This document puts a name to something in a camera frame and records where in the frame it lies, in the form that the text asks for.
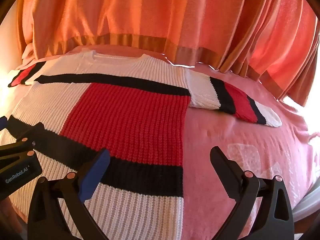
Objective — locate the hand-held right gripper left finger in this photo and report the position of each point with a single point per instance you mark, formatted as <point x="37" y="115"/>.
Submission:
<point x="96" y="172"/>

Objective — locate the white red black knit sweater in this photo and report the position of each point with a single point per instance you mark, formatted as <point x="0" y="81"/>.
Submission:
<point x="125" y="117"/>

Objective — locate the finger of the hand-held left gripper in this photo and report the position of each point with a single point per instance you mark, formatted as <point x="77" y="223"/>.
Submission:
<point x="27" y="136"/>
<point x="3" y="123"/>

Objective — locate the pink printed bedsheet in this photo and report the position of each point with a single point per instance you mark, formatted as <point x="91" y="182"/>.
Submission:
<point x="237" y="135"/>

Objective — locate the orange curtain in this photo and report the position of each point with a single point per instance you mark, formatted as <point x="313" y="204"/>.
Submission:
<point x="150" y="10"/>

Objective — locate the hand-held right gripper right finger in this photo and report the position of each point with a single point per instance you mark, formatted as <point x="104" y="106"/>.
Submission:
<point x="221" y="163"/>

